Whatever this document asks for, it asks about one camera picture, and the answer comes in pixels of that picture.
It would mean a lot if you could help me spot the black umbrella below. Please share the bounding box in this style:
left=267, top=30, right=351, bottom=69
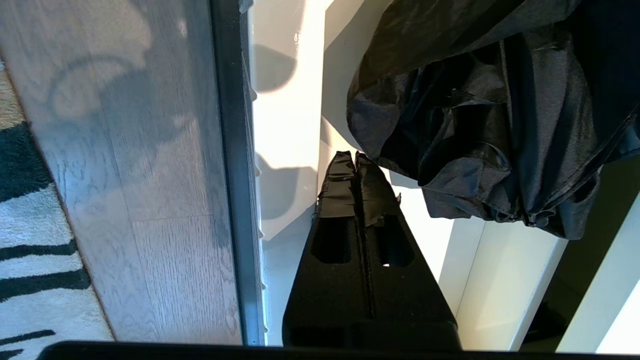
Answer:
left=346, top=0, right=640, bottom=241

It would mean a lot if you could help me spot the white cabinet drawer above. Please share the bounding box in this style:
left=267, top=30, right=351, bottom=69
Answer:
left=210, top=0, right=571, bottom=351

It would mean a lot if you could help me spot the zebra pattern rug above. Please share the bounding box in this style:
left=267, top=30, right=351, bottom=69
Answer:
left=0, top=60, right=116, bottom=360

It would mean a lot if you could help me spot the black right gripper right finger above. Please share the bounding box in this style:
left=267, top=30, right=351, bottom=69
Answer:
left=354, top=152, right=461, bottom=349

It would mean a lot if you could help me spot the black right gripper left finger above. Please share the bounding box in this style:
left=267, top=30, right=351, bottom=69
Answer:
left=282, top=151, right=372, bottom=348

